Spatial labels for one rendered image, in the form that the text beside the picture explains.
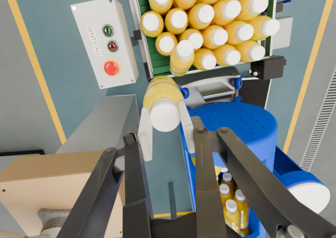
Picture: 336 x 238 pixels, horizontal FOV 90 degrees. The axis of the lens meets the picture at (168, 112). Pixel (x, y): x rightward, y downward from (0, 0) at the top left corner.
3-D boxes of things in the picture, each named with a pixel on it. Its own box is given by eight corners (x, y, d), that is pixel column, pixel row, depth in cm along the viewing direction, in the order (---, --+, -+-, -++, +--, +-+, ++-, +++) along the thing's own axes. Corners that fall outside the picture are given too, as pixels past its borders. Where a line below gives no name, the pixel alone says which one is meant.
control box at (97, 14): (109, 80, 55) (99, 90, 46) (86, 10, 47) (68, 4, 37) (139, 75, 55) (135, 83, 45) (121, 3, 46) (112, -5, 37)
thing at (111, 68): (107, 76, 44) (106, 77, 43) (103, 62, 43) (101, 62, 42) (120, 73, 44) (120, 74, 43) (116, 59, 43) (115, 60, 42)
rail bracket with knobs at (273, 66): (243, 75, 67) (257, 82, 58) (243, 57, 64) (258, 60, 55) (268, 71, 67) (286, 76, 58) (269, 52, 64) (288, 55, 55)
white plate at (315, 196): (322, 218, 87) (320, 216, 88) (337, 179, 75) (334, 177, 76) (269, 226, 87) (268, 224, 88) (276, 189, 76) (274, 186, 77)
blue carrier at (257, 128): (197, 237, 103) (210, 305, 77) (175, 108, 66) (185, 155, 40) (244, 230, 102) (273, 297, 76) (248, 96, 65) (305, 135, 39)
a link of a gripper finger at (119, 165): (142, 168, 14) (108, 175, 14) (145, 136, 19) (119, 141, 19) (138, 154, 14) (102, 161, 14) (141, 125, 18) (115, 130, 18)
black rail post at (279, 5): (260, 16, 59) (275, 13, 51) (261, 6, 57) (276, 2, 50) (267, 15, 59) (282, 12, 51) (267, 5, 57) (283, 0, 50)
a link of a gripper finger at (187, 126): (185, 127, 15) (193, 125, 15) (177, 100, 21) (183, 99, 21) (189, 154, 16) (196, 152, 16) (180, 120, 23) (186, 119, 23)
